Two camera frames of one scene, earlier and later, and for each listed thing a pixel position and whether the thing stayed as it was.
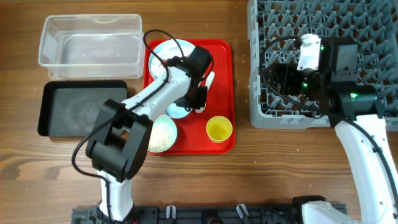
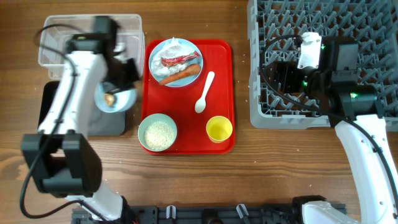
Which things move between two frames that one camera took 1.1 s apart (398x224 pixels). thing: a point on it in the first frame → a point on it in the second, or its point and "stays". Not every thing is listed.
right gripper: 288,71 stays
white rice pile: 161,137 stays
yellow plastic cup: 219,129 stays
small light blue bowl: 175,111 → 124,98
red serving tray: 192,135 stays
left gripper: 199,101 → 112,84
